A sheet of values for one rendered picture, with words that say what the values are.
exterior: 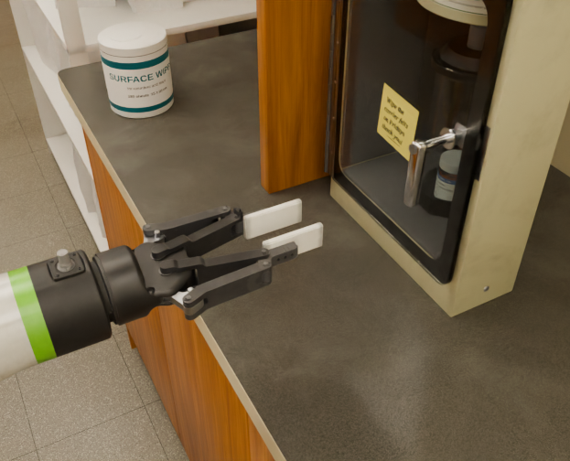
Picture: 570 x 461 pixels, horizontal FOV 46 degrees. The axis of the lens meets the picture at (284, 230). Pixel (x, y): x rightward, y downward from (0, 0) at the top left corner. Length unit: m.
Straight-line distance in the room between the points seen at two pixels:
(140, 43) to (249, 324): 0.63
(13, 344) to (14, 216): 2.18
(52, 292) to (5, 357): 0.07
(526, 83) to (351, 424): 0.43
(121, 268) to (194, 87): 0.87
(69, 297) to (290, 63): 0.54
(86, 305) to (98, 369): 1.51
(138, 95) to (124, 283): 0.74
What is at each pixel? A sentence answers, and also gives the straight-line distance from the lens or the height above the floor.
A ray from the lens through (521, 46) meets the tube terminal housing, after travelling 0.73.
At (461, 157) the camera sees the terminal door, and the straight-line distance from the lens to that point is 0.80.
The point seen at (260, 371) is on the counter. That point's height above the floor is 0.94.
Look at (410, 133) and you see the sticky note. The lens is 0.86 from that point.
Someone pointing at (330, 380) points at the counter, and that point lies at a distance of 0.85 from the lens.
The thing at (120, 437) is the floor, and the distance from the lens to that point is 1.98.
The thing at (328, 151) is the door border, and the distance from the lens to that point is 1.07.
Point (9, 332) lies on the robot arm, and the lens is 0.64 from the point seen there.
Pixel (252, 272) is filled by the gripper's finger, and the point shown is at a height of 1.16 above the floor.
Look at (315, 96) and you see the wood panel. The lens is 1.08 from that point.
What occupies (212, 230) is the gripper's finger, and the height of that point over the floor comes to 1.16.
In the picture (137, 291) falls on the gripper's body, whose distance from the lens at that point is 0.65.
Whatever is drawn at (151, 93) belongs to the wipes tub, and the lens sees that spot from 1.35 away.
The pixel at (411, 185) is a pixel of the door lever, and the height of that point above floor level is 1.15.
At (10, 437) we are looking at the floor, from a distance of 2.07.
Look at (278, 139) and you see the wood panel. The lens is 1.08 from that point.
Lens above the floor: 1.61
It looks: 39 degrees down
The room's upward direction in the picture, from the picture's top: straight up
